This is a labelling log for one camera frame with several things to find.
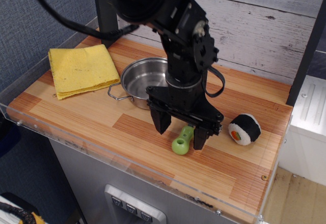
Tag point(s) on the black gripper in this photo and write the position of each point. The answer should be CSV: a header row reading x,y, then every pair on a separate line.
x,y
187,104

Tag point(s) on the green handled grey spatula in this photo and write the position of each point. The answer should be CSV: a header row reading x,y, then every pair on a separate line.
x,y
180,145

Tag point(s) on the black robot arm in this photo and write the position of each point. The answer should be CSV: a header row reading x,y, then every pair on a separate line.
x,y
184,33

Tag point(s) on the stainless steel pot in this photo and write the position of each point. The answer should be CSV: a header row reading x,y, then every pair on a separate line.
x,y
139,75

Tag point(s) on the yellow folded cloth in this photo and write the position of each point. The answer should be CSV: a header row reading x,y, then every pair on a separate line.
x,y
81,70

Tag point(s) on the clear acrylic table guard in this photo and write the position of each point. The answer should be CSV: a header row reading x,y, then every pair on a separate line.
x,y
107,147

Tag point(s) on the plush sushi roll toy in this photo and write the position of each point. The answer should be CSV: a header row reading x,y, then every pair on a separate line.
x,y
244,129

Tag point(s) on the grey dispenser button panel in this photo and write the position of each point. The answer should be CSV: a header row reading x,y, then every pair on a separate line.
x,y
129,209

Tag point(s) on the white appliance with grooves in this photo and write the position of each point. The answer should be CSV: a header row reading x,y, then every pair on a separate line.
x,y
303,152

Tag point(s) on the yellow black object bottom left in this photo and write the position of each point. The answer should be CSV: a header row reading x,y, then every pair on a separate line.
x,y
23,215

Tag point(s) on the dark left vertical post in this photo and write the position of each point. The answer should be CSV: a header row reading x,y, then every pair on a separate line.
x,y
107,17

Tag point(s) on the dark vertical post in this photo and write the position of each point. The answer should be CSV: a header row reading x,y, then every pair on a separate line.
x,y
307,56
107,17

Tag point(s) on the dark right vertical post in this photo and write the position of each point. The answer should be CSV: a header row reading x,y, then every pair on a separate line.
x,y
307,56

